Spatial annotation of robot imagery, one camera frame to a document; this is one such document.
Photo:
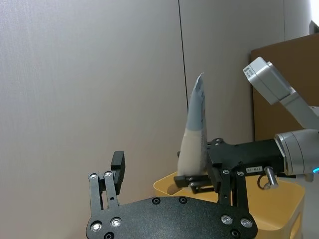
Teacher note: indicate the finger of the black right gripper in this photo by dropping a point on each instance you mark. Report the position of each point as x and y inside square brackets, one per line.
[182, 180]
[215, 144]

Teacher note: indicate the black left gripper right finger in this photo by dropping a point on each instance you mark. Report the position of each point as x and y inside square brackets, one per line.
[239, 191]

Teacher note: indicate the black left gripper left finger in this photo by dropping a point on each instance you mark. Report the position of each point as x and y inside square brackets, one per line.
[117, 171]

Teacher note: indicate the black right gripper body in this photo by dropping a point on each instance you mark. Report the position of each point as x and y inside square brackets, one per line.
[251, 155]

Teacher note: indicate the grey and beige sock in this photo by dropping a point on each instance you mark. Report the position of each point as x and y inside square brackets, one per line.
[195, 119]

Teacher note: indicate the yellow plastic bin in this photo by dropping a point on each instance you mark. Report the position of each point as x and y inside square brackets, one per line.
[274, 211]

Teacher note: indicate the brown cardboard panel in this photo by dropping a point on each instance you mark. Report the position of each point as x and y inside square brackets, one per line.
[294, 47]

